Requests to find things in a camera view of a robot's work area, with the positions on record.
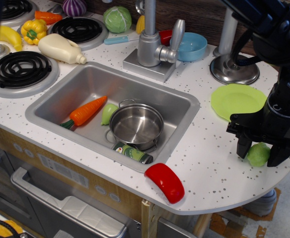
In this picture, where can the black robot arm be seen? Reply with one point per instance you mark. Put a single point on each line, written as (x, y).
(268, 25)

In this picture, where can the back right stove burner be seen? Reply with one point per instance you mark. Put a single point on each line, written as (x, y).
(88, 33)

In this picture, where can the orange toy carrot in sink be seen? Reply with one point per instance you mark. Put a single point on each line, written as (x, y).
(80, 115)

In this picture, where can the yellow object bottom left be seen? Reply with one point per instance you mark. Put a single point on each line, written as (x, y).
(5, 232)

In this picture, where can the blue plastic bowl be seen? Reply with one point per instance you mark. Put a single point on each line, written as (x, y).
(192, 47)

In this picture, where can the silver toy faucet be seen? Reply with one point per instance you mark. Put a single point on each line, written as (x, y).
(153, 59)

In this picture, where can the yellow toy banana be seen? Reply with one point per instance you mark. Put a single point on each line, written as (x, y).
(11, 36)

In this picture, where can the red toy cheese wedge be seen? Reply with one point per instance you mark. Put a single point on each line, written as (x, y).
(166, 180)

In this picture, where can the stainless steel pot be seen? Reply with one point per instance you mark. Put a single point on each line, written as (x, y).
(138, 125)

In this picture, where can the light green plate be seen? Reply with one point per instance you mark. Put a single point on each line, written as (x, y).
(236, 99)

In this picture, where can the yellow toy bell pepper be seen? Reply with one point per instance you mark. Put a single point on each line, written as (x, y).
(33, 31)

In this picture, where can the yellow toy corn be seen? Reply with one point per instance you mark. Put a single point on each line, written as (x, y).
(140, 26)

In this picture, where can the silver stove knob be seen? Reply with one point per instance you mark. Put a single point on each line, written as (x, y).
(4, 50)

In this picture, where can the back left stove burner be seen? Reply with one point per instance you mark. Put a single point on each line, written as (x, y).
(16, 12)

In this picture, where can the front left stove burner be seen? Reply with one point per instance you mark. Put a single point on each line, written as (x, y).
(24, 74)

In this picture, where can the green toy broccoli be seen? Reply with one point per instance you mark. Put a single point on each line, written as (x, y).
(258, 154)

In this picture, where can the cream toy bottle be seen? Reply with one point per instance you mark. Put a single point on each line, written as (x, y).
(59, 48)

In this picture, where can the green toy can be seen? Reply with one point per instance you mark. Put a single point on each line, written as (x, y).
(132, 153)

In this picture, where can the grey support pole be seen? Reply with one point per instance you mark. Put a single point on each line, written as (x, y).
(227, 35)

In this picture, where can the light green toy pear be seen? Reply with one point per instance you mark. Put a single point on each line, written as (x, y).
(107, 112)

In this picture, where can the green toy cabbage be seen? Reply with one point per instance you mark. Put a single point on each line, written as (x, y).
(117, 19)

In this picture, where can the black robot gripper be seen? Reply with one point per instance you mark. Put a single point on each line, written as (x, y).
(271, 124)

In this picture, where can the red toy cup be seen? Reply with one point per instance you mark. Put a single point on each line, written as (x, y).
(165, 37)

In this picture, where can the grey oven door handle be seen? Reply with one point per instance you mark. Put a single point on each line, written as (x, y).
(62, 216)

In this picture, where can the small orange toy carrot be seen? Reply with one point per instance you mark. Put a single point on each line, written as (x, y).
(48, 17)

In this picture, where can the purple toy onion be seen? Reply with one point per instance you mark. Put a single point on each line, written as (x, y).
(74, 8)

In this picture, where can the grey metal sink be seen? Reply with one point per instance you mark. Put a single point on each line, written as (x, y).
(88, 82)

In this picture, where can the stove burner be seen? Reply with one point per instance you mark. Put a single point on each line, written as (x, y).
(24, 74)
(88, 33)
(16, 12)

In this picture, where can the blue handled toy knife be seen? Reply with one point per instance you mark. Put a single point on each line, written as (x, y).
(121, 39)

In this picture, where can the steel pot lid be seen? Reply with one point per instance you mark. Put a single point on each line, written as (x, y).
(224, 70)

